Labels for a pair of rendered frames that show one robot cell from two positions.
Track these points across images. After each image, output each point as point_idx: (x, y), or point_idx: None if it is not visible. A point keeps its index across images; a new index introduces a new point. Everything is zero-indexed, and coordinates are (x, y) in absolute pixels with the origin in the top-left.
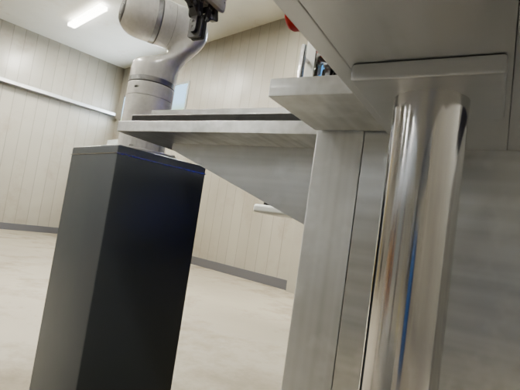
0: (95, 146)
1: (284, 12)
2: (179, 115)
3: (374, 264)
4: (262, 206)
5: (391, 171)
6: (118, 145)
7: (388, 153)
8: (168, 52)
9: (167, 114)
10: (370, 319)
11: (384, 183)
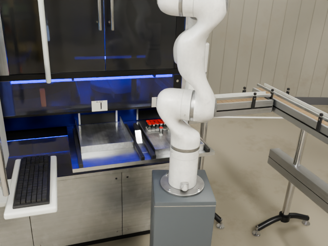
0: (209, 183)
1: (224, 116)
2: (200, 138)
3: (206, 133)
4: (56, 202)
5: (207, 124)
6: (204, 170)
7: (207, 122)
8: (182, 121)
9: (202, 141)
10: (206, 137)
11: (206, 125)
